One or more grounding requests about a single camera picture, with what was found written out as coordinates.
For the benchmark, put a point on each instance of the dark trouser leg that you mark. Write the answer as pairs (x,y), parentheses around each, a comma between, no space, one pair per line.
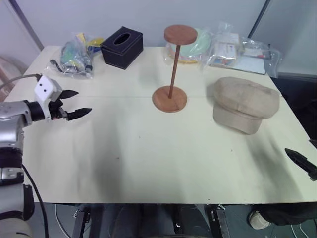
(289,213)

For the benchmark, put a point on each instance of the wooden hat stand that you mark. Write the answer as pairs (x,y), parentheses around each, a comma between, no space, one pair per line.
(170,99)

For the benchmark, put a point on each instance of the white shoe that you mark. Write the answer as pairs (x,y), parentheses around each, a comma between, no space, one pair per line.
(258,220)

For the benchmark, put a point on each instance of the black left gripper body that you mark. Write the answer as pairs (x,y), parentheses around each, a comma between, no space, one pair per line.
(56,111)

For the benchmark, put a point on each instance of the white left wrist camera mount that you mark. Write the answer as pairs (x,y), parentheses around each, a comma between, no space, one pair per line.
(45,87)

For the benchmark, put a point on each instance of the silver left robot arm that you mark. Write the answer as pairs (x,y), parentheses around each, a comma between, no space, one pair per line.
(12,117)

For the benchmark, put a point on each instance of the plastic bag with card boxes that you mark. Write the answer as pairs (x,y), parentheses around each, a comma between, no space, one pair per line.
(226,49)

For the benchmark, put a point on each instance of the plastic bag with colourful items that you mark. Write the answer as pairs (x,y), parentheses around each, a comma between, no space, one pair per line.
(74,53)

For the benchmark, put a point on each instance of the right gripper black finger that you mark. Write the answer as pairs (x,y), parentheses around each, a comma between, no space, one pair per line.
(314,142)
(301,160)

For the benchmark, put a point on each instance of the plastic bag with green plates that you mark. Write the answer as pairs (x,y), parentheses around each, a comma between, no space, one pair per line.
(195,47)

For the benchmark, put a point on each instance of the beige fabric cap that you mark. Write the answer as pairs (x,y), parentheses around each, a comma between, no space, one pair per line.
(244,104)

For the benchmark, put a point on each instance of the black metal table leg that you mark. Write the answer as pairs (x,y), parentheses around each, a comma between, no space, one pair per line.
(219,220)
(80,223)

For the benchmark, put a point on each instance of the black leather tissue box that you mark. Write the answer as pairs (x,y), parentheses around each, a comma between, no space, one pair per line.
(121,49)

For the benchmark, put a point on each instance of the white flat board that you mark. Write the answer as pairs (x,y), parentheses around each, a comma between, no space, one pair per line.
(252,65)

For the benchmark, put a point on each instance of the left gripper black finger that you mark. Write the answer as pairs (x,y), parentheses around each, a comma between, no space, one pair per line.
(69,94)
(78,113)

